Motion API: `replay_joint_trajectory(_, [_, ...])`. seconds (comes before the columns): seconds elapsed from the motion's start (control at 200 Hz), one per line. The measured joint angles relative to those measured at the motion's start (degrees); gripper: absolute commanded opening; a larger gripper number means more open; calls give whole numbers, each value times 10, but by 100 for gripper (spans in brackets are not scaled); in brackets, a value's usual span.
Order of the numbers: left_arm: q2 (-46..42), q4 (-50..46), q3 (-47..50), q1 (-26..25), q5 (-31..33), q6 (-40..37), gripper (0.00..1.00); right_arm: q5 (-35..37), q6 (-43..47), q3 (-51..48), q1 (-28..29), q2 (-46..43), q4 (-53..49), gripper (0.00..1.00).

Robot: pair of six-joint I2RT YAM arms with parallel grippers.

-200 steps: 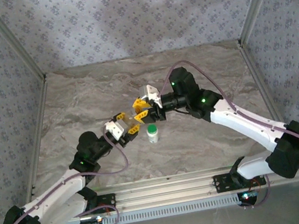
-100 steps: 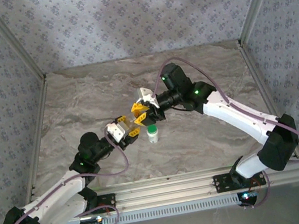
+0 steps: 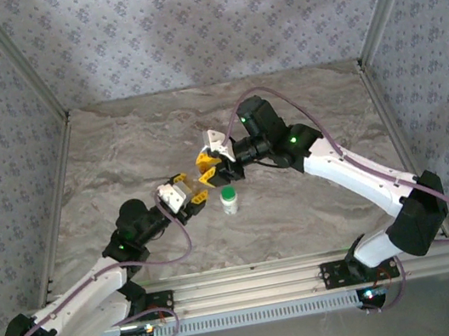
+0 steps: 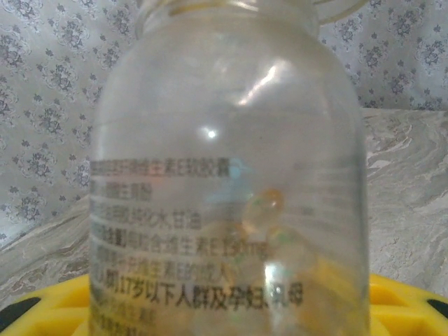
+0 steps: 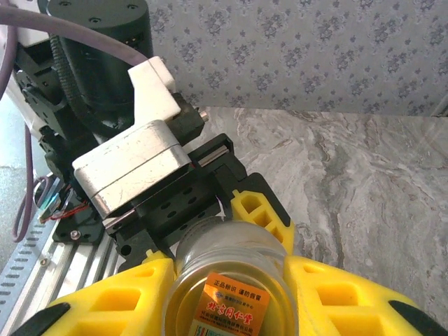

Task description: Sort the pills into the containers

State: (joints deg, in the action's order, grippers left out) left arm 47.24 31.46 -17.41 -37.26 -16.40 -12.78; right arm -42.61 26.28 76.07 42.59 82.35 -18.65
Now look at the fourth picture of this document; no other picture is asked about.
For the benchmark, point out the yellow gel capsule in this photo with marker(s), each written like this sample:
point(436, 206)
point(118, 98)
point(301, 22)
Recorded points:
point(266, 206)

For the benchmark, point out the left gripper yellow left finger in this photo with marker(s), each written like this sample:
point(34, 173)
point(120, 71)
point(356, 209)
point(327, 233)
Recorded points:
point(45, 308)

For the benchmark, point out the clear glass pill bottle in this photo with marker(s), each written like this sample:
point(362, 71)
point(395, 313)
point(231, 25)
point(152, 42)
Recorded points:
point(210, 105)

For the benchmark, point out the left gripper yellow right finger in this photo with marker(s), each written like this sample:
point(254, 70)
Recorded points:
point(406, 311)

